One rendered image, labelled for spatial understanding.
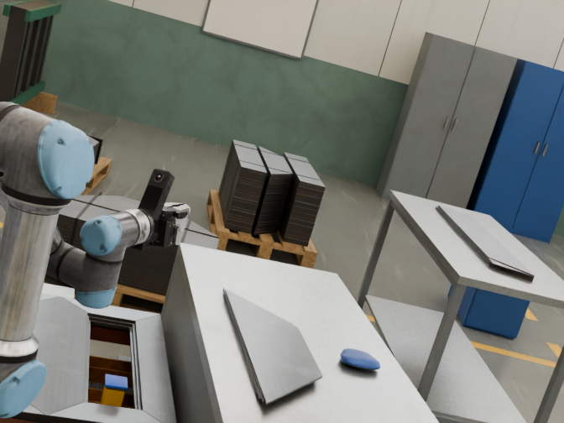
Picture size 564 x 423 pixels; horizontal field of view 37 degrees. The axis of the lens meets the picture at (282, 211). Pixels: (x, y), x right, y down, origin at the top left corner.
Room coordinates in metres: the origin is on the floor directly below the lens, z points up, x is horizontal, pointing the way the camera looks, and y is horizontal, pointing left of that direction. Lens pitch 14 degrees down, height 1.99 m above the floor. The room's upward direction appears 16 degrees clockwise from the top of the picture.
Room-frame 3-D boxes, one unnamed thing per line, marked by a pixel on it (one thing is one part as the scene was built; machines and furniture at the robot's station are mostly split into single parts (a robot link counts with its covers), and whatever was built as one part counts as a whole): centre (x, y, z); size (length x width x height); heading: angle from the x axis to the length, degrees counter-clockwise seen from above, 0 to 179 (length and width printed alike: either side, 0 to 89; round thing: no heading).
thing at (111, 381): (2.08, 0.30, 0.88); 0.06 x 0.06 x 0.02; 16
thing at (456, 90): (10.01, -1.54, 0.98); 1.00 x 0.49 x 1.95; 96
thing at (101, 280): (1.63, 0.34, 1.34); 0.11 x 0.08 x 0.11; 70
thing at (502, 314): (6.33, -1.71, 0.29); 0.61 x 0.43 x 0.57; 5
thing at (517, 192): (10.12, -2.64, 0.98); 1.00 x 0.49 x 1.95; 96
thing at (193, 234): (4.92, 0.82, 0.23); 1.20 x 0.80 x 0.47; 94
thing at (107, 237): (1.63, 0.32, 1.43); 0.11 x 0.08 x 0.09; 160
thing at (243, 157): (6.85, 0.16, 0.32); 1.20 x 0.80 x 0.65; 11
